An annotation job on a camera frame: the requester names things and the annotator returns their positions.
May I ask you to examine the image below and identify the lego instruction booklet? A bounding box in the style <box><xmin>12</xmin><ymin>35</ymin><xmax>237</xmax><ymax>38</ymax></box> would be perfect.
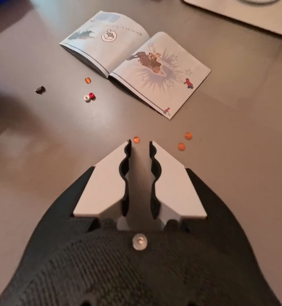
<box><xmin>59</xmin><ymin>11</ymin><xmax>212</xmax><ymax>120</ymax></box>

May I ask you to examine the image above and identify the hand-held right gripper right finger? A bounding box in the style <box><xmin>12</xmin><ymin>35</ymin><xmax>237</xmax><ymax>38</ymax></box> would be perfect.
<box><xmin>149</xmin><ymin>141</ymin><xmax>208</xmax><ymax>228</ymax></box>

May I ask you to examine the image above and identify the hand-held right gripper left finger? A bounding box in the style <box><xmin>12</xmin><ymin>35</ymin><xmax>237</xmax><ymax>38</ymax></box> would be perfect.
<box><xmin>73</xmin><ymin>140</ymin><xmax>132</xmax><ymax>230</ymax></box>

